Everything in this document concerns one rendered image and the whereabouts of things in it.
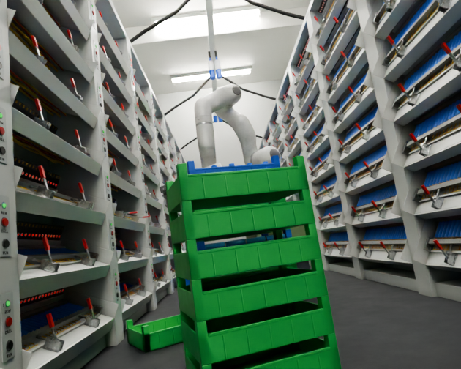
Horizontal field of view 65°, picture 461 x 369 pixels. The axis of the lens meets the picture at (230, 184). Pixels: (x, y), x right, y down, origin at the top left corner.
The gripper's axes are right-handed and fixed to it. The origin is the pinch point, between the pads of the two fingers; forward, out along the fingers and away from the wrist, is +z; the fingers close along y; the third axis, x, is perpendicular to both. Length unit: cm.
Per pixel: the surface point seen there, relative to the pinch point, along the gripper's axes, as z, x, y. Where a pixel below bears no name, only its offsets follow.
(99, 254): 26, -23, -40
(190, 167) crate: -18, -11, -73
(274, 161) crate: -44, -16, -66
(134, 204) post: 21.8, 4.2, 30.3
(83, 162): 17, 8, -56
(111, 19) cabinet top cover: -2, 107, 11
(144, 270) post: 28, -33, 30
